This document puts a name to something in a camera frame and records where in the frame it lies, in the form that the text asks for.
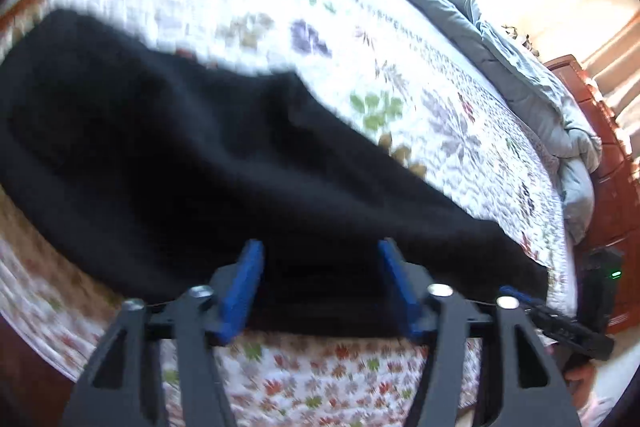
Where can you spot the grey-blue duvet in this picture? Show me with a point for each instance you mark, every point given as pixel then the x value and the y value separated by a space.
pixel 500 52

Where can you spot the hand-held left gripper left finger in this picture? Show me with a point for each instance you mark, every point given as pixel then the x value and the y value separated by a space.
pixel 242 287

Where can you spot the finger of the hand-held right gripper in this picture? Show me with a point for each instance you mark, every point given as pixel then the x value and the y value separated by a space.
pixel 570 332

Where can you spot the person's right hand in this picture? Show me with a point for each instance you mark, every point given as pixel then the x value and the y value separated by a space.
pixel 580 379

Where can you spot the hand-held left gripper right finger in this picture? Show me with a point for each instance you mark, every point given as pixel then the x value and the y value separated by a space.
pixel 400 292

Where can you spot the black pants with red stripe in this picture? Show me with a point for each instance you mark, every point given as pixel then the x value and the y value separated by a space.
pixel 175 167

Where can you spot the reddish wooden dresser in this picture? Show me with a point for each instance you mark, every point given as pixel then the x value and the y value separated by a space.
pixel 612 207

